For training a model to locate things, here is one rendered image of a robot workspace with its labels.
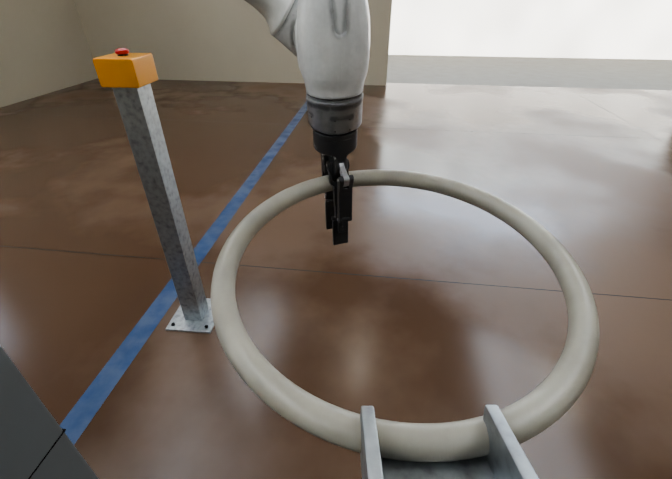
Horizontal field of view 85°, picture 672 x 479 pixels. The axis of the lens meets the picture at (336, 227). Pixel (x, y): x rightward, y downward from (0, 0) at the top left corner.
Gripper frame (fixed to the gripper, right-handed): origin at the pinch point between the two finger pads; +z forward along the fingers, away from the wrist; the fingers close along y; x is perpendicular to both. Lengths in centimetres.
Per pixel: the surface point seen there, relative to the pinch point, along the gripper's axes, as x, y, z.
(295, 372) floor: -11, -22, 87
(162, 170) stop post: -43, -67, 17
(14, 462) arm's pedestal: -69, 11, 35
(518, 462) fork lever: 0, 50, -14
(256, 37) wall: 40, -567, 73
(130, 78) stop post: -42, -66, -14
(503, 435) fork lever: 0.1, 47.7, -13.5
